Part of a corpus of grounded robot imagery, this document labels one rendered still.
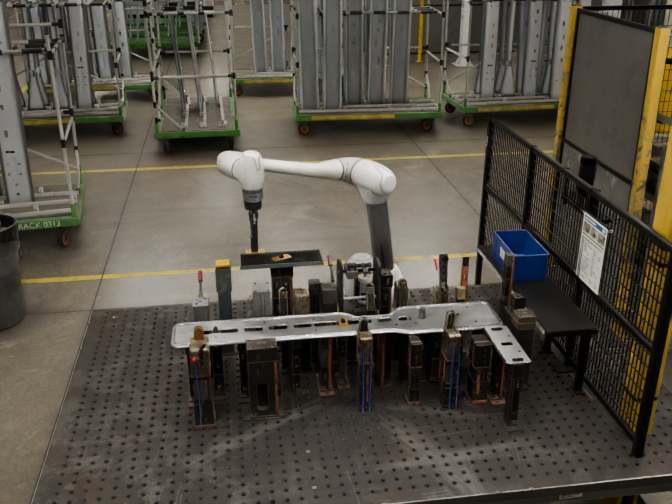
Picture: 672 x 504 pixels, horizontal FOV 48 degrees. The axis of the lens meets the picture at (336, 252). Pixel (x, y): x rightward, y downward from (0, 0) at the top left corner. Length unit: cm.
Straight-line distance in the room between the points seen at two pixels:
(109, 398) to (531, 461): 173
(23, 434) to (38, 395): 37
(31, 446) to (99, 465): 142
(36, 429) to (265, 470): 194
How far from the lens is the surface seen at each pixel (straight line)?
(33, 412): 468
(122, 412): 328
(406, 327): 316
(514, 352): 305
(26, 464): 430
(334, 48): 987
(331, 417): 313
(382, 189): 337
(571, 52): 585
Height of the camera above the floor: 255
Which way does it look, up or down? 24 degrees down
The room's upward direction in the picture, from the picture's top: straight up
